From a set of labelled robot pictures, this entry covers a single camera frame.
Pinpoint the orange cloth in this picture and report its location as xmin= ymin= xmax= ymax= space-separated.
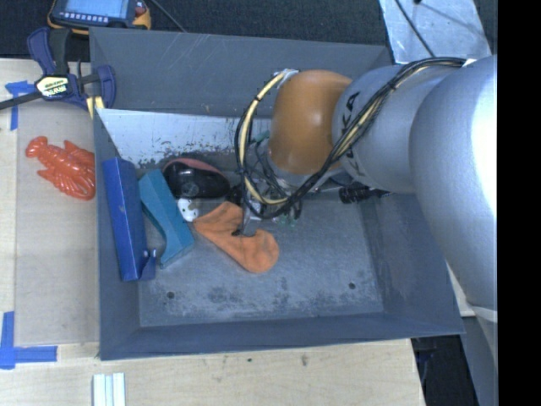
xmin=192 ymin=201 xmax=281 ymax=275

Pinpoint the small white plastic thing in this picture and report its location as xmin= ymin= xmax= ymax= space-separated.
xmin=176 ymin=197 xmax=200 ymax=223

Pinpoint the grey metal bin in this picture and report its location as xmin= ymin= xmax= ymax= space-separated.
xmin=88 ymin=26 xmax=467 ymax=361

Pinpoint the teal flat block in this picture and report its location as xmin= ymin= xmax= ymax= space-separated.
xmin=138 ymin=168 xmax=196 ymax=270

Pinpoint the blue flat block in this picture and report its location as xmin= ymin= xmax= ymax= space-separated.
xmin=101 ymin=156 xmax=158 ymax=283

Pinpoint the red toy lobster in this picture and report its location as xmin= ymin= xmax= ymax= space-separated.
xmin=25 ymin=135 xmax=97 ymax=202

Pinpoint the pale wood board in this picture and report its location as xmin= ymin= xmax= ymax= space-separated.
xmin=14 ymin=102 xmax=101 ymax=347

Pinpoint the black cylinder on white bracket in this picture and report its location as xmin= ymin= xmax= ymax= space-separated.
xmin=337 ymin=184 xmax=392 ymax=205

